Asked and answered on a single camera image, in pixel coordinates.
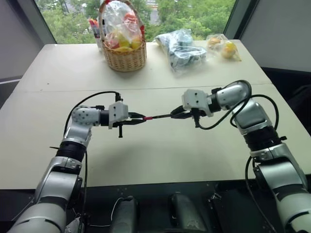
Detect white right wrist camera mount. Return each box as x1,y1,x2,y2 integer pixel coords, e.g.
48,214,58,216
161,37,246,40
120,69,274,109
181,89,214,117

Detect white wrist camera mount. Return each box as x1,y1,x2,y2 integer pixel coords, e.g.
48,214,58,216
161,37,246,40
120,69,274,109
108,101,129,129
181,89,214,117

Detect thin black marker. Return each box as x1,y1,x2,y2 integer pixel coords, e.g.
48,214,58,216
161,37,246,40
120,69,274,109
152,113,174,120

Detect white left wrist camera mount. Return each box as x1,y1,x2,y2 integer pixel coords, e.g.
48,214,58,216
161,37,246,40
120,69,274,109
108,101,129,129

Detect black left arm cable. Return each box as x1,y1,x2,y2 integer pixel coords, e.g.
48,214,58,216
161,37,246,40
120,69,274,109
63,91,123,233

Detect yellow fruit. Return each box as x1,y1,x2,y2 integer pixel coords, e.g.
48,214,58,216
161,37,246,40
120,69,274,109
222,41,237,59

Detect dark window frame post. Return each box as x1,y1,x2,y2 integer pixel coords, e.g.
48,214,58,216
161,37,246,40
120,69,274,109
16,0,58,45
223,0,260,41

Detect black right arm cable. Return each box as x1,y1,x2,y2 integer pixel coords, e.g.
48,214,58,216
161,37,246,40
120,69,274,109
193,80,280,233

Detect dark rounded shape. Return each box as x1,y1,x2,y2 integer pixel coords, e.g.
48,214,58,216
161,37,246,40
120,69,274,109
169,192,207,233
110,195,139,233

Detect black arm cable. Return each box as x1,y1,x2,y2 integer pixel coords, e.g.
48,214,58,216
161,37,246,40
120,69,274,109
193,80,280,233
63,91,123,233

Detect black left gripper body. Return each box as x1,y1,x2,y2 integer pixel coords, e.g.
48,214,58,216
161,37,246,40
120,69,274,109
113,112,135,138

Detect clear bag with citrus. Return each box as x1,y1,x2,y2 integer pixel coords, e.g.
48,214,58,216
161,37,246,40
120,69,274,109
206,33,243,63

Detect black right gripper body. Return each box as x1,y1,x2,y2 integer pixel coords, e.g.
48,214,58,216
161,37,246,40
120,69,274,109
185,108,207,122

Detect thin white wire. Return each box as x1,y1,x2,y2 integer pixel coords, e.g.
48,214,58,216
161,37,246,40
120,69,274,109
92,197,125,228

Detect clear bag of blue items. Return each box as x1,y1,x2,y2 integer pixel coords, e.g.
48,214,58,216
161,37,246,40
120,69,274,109
155,29,208,73

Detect clear bag of fruit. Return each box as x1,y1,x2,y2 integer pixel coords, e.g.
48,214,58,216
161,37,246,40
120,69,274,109
102,0,144,52

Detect pack of markers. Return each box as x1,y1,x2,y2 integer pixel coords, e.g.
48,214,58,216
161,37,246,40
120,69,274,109
88,18,107,53

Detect woven wicker basket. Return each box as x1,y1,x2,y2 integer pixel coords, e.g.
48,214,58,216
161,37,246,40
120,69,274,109
98,0,148,72

